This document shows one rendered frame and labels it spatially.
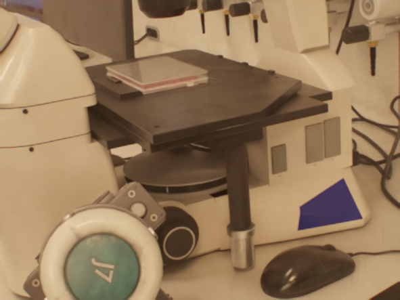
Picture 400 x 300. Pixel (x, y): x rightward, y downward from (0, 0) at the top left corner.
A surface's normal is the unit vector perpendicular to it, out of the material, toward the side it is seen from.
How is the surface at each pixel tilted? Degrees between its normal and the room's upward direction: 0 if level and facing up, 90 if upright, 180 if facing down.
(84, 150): 90
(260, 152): 90
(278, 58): 90
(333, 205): 48
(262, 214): 80
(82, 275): 69
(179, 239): 90
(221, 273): 0
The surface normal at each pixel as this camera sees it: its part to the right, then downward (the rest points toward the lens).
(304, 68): -0.89, 0.21
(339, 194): 0.26, -0.44
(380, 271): -0.08, -0.94
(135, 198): 0.18, -0.07
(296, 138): 0.44, 0.25
